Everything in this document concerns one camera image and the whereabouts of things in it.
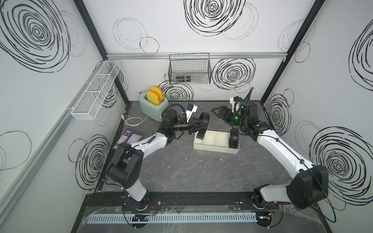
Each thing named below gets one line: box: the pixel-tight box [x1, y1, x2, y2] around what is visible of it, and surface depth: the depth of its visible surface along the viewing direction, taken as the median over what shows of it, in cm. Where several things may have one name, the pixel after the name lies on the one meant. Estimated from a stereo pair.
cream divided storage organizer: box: [193, 130, 241, 155], surface depth 100 cm
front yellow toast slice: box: [146, 90, 161, 106], surface depth 98 cm
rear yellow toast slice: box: [151, 85, 164, 103], surface depth 98 cm
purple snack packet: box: [111, 128, 143, 150], surface depth 91 cm
